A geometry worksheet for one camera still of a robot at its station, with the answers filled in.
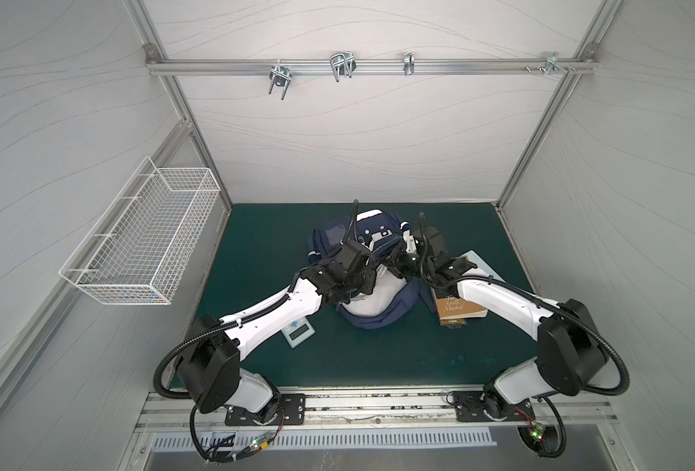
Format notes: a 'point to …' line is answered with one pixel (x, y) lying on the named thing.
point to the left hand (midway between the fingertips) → (370, 276)
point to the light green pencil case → (479, 263)
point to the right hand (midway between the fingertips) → (375, 257)
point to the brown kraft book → (454, 311)
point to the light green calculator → (298, 332)
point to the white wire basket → (144, 245)
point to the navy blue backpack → (392, 299)
